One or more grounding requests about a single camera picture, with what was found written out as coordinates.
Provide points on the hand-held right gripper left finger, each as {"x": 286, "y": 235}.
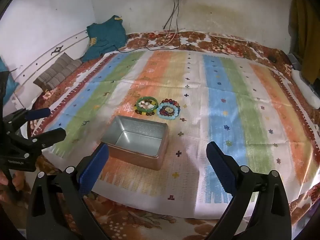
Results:
{"x": 93, "y": 170}

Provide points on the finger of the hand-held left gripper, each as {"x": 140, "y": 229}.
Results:
{"x": 37, "y": 113}
{"x": 53, "y": 134}

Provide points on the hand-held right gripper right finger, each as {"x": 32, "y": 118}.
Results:
{"x": 220, "y": 170}

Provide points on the metal tin box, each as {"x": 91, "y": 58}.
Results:
{"x": 135, "y": 152}

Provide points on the green bangle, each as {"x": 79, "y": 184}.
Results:
{"x": 147, "y": 97}

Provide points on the person's left hand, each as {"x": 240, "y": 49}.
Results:
{"x": 20, "y": 181}

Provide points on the teal cloth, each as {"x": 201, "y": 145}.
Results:
{"x": 7, "y": 85}

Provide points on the grey striped cushion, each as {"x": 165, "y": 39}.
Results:
{"x": 57, "y": 70}

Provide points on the white bed headboard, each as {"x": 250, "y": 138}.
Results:
{"x": 30, "y": 65}

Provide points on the multicolour striped mat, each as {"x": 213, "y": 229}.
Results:
{"x": 220, "y": 92}

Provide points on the teal shirt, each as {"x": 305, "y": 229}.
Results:
{"x": 107, "y": 35}

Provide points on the white remote-like object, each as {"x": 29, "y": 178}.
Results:
{"x": 303, "y": 85}

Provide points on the small black object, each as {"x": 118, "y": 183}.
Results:
{"x": 272, "y": 59}

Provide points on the mustard garment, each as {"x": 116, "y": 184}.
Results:
{"x": 305, "y": 30}

